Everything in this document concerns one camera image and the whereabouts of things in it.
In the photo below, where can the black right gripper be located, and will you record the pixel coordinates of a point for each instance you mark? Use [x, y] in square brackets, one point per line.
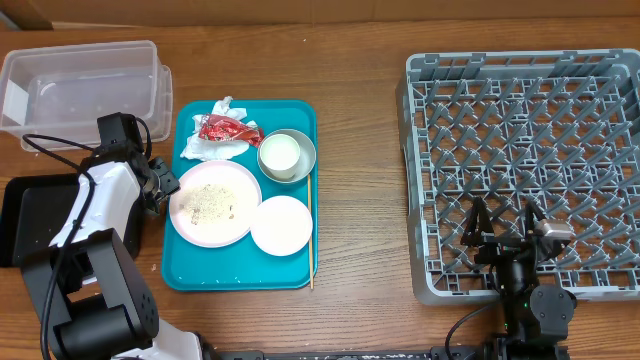
[472, 236]

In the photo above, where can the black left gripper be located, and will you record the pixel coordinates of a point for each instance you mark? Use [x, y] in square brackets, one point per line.
[170, 182]

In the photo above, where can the white napkin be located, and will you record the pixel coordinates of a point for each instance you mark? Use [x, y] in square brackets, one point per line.
[204, 150]

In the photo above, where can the rice food scraps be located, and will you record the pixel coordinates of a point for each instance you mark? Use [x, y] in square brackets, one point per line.
[208, 204]

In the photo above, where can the large pink plate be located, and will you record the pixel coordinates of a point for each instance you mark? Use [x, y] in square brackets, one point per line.
[242, 182]

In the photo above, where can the red snack wrapper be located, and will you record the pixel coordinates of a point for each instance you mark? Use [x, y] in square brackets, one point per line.
[219, 128]

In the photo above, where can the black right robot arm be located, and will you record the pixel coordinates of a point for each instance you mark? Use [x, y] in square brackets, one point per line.
[536, 315]

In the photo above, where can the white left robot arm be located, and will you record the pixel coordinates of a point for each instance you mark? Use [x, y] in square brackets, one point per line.
[91, 300]

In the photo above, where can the teal serving tray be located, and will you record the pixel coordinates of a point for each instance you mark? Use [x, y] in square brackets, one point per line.
[242, 265]

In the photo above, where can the grey dish rack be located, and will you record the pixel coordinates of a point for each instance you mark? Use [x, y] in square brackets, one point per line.
[557, 128]

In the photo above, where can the black tray bin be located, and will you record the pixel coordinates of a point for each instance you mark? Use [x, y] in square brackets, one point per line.
[35, 209]

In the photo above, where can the cream cup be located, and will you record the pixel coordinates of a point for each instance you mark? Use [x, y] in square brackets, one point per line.
[280, 154]

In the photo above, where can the clear plastic bin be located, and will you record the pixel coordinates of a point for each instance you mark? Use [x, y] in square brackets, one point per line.
[61, 91]

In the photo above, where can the small white plate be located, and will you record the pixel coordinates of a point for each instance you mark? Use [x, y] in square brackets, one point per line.
[281, 226]

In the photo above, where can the wooden chopstick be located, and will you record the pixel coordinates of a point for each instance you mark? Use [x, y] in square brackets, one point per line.
[310, 240]

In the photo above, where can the grey bowl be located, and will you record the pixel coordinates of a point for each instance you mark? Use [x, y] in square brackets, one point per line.
[307, 159]

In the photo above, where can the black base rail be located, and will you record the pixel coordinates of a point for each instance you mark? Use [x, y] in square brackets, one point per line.
[435, 353]

